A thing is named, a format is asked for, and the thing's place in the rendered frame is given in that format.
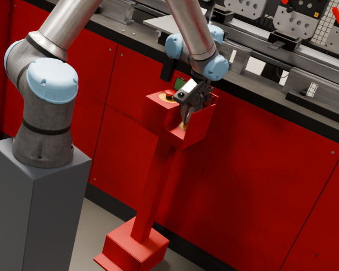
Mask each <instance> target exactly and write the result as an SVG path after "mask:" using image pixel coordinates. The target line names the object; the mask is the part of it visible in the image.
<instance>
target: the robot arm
mask: <svg viewBox="0 0 339 271"><path fill-rule="evenodd" d="M165 1H166V3H167V6H168V8H169V10H170V12H171V14H172V16H173V18H174V20H175V23H176V25H177V27H178V29H179V31H180V33H178V34H172V35H170V36H169V37H168V38H167V39H166V44H165V50H166V54H167V55H168V57H169V58H171V59H183V60H184V61H185V62H186V63H188V64H189V65H190V66H191V67H192V71H191V74H192V75H193V76H192V77H191V78H190V79H189V80H188V81H187V82H186V83H185V84H184V85H183V86H182V87H181V88H180V89H179V90H178V91H177V92H176V93H175V94H174V95H173V100H174V101H175V102H177V103H179V108H180V113H181V117H182V120H183V123H184V125H188V123H189V120H190V117H191V114H192V113H194V112H197V111H199V110H202V107H203V105H202V103H203V102H204V101H206V102H208V101H210V98H211V95H212V92H213V87H211V86H210V83H211V81H218V80H220V79H222V78H223V77H224V76H225V75H226V73H227V71H228V68H229V64H228V61H227V60H226V59H225V58H224V57H223V56H221V55H219V51H220V48H221V45H222V41H223V36H224V32H223V30H222V29H221V28H219V27H217V26H214V25H207V22H206V20H205V17H204V15H203V12H202V10H201V7H200V5H199V2H198V0H165ZM102 2H103V0H59V2H58V3H57V5H56V6H55V8H54V9H53V10H52V12H51V13H50V15H49V16H48V17H47V19H46V20H45V22H44V23H43V24H42V26H41V28H40V29H39V30H38V31H34V32H29V33H28V35H27V36H26V37H25V39H22V40H20V41H16V42H14V43H13V44H12V45H11V46H10V47H9V48H8V50H7V52H6V54H5V57H4V67H5V70H6V73H7V75H8V77H9V79H10V81H11V82H12V83H13V84H14V85H15V87H16V88H17V90H18V91H19V93H20V94H21V96H22V97H23V99H24V111H23V121H22V124H21V126H20V128H19V130H18V133H17V134H16V135H15V137H14V139H13V142H12V153H13V155H14V156H15V158H16V159H18V160H19V161H20V162H22V163H24V164H26V165H28V166H32V167H36V168H57V167H61V166H63V165H65V164H67V163H69V162H70V160H71V159H72V157H73V152H74V145H73V139H72V134H71V131H70V127H71V123H72V117H73V111H74V105H75V99H76V95H77V92H78V76H77V73H76V71H75V70H74V69H73V68H72V67H71V66H70V65H69V64H67V63H66V62H67V60H68V57H67V50H68V49H69V48H70V46H71V44H72V43H73V42H74V40H75V39H76V38H77V36H78V35H79V34H80V32H81V31H82V29H83V28H84V27H85V25H86V24H87V22H88V21H89V20H90V18H91V17H92V15H93V14H94V13H95V11H96V10H97V8H98V7H99V6H100V5H101V3H102ZM210 88H211V89H210ZM209 93H211V94H210V97H209ZM208 97H209V98H208ZM190 103H191V104H192V105H190ZM188 113H189V115H188ZM187 115H188V116H187Z"/></svg>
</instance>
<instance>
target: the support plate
mask: <svg viewBox="0 0 339 271"><path fill-rule="evenodd" d="M143 24H146V25H148V26H150V27H153V28H155V29H157V30H159V31H162V32H165V33H167V34H169V35H172V34H178V33H180V31H179V29H178V27H177V25H176V23H175V20H174V19H173V16H172V15H169V17H168V16H163V17H159V18H154V19H149V20H144V21H143Z"/></svg>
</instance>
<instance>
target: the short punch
mask: <svg viewBox="0 0 339 271"><path fill-rule="evenodd" d="M198 2H199V5H200V7H201V8H203V9H206V10H207V11H206V13H205V17H206V20H207V23H208V24H209V21H210V20H211V17H212V14H213V10H214V7H215V4H216V2H209V1H208V2H206V1H203V0H198Z"/></svg>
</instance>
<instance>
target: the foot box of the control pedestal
mask: <svg viewBox="0 0 339 271"><path fill-rule="evenodd" d="M135 218H136V217H133V218H132V219H130V220H129V221H127V222H126V223H124V224H123V225H121V226H120V227H118V228H116V229H115V230H113V231H111V232H110V233H108V234H107V235H106V238H105V242H104V246H103V251H102V253H101V254H99V255H98V256H96V257H94V259H93V260H94V261H95V262H96V263H97V264H99V265H100V266H101V267H102V268H103V269H104V270H106V271H150V270H151V269H152V268H153V267H154V266H156V265H157V264H158V263H159V262H161V261H162V260H163V259H164V255H165V253H166V250H167V246H168V244H169V240H168V239H167V238H165V237H164V236H163V235H161V234H160V233H159V232H157V231H156V230H155V229H153V228H152V229H151V232H150V236H149V238H147V239H146V240H145V241H143V242H142V243H141V244H140V243H139V242H137V241H136V240H135V239H133V238H132V237H131V236H130V235H131V231H132V228H133V224H134V222H135Z"/></svg>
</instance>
